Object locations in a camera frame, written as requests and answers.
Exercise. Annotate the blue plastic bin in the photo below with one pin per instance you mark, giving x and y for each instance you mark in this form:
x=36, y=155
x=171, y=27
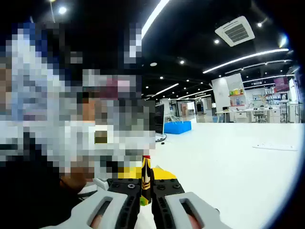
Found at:
x=177, y=127

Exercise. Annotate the person's left hand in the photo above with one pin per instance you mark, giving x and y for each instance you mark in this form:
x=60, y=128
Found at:
x=74, y=184

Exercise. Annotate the purple wall poster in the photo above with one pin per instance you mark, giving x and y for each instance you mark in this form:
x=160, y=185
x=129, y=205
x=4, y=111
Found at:
x=281, y=84

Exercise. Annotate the white office desk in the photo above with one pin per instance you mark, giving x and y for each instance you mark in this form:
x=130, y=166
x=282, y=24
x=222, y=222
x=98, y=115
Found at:
x=238, y=116

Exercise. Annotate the person's dark clothing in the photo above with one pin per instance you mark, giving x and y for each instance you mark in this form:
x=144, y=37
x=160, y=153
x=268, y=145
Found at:
x=35, y=200

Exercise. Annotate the white power strip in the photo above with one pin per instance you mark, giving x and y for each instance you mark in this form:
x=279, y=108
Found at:
x=275, y=146

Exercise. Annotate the straight ceiling light strip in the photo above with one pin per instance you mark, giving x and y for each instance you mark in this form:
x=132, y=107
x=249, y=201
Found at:
x=156, y=16

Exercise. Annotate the gold and black lipstick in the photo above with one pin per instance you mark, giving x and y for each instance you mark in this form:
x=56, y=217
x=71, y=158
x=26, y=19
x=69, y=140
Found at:
x=145, y=176

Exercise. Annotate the ceiling air conditioner unit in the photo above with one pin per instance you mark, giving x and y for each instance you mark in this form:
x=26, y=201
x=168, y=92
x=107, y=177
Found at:
x=235, y=31

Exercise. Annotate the curved ceiling light strip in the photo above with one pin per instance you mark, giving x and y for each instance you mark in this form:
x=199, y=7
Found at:
x=238, y=59

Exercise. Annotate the computer monitor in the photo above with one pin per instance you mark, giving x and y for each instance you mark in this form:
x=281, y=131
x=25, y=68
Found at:
x=159, y=119

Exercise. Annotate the shelf with colourful bottles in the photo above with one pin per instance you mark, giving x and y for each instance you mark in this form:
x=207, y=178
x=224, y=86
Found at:
x=237, y=97

